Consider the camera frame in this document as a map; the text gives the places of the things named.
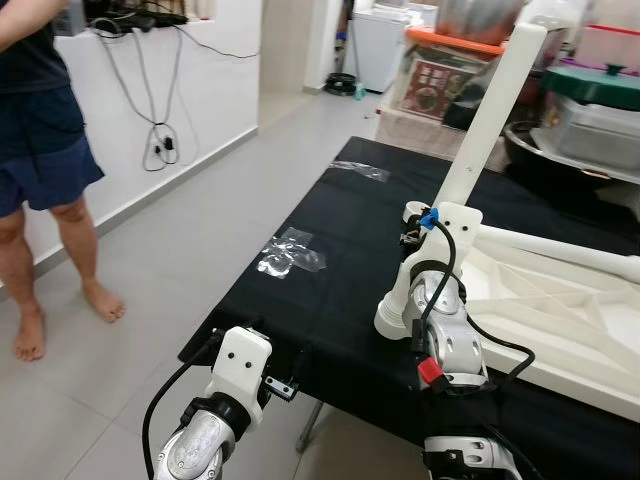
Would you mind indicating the white plastic table leg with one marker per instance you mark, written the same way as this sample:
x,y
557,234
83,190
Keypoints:
x,y
560,250
495,120

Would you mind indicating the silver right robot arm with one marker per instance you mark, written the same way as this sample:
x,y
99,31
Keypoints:
x,y
450,330

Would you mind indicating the white plastic children table top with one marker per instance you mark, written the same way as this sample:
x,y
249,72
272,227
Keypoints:
x,y
560,330

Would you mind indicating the grey metal table leg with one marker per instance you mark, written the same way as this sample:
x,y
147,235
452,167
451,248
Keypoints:
x,y
310,428

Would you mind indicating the clear tape piece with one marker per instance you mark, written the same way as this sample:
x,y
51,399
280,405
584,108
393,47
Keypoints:
x,y
290,255
362,171

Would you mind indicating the beige cloth covered bench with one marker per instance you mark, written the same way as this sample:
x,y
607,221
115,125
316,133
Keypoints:
x,y
410,130

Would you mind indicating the black bag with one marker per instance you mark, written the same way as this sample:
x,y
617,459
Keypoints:
x,y
470,100

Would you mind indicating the red printed box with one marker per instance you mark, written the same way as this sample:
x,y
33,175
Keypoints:
x,y
432,85

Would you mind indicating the black round floor device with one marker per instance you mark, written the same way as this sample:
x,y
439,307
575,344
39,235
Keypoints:
x,y
343,84

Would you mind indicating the white appliance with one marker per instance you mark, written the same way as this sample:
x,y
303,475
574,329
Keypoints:
x,y
378,50

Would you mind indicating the orange lid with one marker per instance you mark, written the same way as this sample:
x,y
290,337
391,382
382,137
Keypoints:
x,y
450,40

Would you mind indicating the pink plastic box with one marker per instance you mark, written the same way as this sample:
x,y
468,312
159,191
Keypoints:
x,y
610,48

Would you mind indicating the person in dark shorts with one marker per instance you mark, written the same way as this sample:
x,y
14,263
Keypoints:
x,y
40,150

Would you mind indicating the black power strip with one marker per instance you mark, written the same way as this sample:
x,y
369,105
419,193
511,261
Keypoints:
x,y
130,15

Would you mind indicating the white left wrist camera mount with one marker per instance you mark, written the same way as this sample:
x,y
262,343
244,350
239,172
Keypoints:
x,y
240,365

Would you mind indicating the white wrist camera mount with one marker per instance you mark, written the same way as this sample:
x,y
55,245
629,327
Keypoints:
x,y
455,220
240,365

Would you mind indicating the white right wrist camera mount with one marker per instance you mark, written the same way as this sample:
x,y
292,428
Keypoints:
x,y
455,220

